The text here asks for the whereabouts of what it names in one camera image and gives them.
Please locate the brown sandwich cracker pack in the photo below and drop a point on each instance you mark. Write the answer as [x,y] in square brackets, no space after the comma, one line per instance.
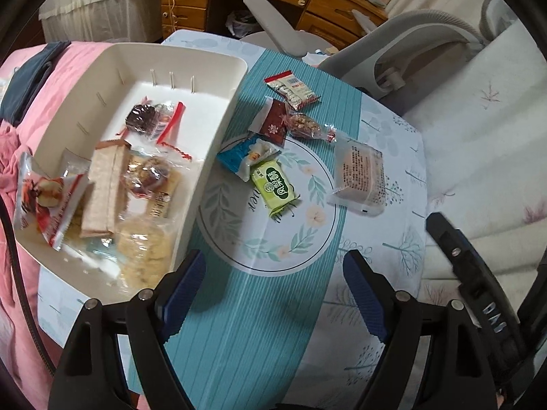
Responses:
[105,197]

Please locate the pink blanket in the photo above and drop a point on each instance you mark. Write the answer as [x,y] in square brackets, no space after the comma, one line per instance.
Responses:
[18,350]

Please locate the teal white patterned tablecloth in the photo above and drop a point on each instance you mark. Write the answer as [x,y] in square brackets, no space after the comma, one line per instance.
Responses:
[274,320]

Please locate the red white bread bag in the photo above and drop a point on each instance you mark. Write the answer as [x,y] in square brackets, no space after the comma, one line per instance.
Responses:
[47,204]

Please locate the green snack pack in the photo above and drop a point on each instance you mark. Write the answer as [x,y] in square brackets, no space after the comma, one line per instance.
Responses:
[273,185]

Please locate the red white striped snack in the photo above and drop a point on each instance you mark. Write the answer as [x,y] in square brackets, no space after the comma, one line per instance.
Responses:
[295,92]

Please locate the white lace covered cabinet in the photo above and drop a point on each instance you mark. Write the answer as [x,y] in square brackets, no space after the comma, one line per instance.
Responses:
[101,20]

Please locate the dark nut cake pack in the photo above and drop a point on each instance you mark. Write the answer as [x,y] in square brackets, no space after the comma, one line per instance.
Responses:
[142,118]

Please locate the beige cake clear pack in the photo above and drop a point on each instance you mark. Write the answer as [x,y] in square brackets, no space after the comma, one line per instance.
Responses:
[359,180]

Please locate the navy blue cloth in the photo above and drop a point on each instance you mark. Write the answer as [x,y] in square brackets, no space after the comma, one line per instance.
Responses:
[28,80]

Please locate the blue white snack pack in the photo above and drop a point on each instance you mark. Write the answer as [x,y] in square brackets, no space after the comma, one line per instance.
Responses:
[242,157]

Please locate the crumbly cookie clear pack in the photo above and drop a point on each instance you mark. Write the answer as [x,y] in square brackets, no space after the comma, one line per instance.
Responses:
[144,246]

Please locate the grey office chair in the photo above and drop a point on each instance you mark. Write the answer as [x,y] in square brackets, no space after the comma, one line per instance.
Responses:
[378,61]

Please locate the dark red snowflake snack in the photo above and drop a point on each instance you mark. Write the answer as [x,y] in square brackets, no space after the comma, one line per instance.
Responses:
[269,121]

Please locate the clear nut bar pack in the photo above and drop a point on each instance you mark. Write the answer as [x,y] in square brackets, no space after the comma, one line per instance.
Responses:
[301,126]

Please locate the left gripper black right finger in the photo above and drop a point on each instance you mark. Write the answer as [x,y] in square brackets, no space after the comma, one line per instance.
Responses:
[456,373]

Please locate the white plastic storage bin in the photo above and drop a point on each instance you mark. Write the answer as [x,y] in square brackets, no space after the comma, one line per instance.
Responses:
[195,95]

